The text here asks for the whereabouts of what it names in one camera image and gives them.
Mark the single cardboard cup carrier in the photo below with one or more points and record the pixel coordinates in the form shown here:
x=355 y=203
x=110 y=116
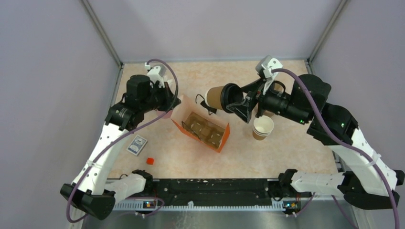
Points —
x=206 y=131

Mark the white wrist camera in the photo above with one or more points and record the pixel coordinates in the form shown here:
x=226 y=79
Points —
x=156 y=74
x=265 y=67

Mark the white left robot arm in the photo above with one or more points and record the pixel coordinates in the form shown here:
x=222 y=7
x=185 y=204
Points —
x=89 y=193

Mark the small red cube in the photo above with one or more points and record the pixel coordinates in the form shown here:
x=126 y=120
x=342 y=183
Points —
x=150 y=161

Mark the orange paper bag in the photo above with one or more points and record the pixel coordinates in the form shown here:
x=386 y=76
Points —
x=186 y=107

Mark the brown paper coffee cup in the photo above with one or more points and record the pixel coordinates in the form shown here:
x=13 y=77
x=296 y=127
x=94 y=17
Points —
x=214 y=97

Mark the pink straw holder cup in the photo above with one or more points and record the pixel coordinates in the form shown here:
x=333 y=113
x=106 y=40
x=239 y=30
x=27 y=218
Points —
x=166 y=112

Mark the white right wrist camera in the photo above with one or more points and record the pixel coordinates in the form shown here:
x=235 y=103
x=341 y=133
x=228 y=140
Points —
x=265 y=67

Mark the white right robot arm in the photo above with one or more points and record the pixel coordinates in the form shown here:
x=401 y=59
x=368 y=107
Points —
x=369 y=184

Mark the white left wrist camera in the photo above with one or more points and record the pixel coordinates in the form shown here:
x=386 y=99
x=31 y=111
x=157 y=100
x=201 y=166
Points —
x=156 y=74

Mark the blue playing card box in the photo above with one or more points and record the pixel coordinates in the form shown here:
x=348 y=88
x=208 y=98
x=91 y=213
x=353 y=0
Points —
x=137 y=145

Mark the black coffee cup lid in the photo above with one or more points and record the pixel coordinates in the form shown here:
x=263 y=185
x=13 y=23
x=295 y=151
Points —
x=230 y=93

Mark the cardboard cup carrier stack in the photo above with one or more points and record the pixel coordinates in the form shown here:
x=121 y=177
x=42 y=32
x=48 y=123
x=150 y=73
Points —
x=276 y=87

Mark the brown paper cup stack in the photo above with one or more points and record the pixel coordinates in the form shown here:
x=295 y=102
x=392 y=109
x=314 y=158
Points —
x=262 y=127

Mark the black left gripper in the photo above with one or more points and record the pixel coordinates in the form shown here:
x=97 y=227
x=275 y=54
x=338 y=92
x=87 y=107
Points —
x=168 y=95

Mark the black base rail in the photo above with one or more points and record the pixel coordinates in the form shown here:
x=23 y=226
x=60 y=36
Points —
x=237 y=192

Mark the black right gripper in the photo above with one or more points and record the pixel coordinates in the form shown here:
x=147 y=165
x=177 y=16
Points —
x=244 y=109

